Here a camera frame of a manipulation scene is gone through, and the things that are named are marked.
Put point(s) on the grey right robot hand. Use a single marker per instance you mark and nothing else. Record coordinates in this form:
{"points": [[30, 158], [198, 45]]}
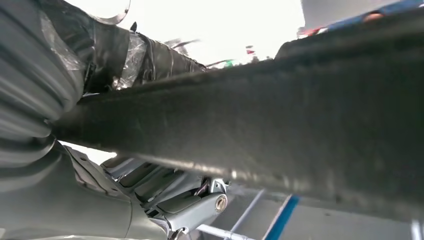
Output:
{"points": [[82, 205]]}

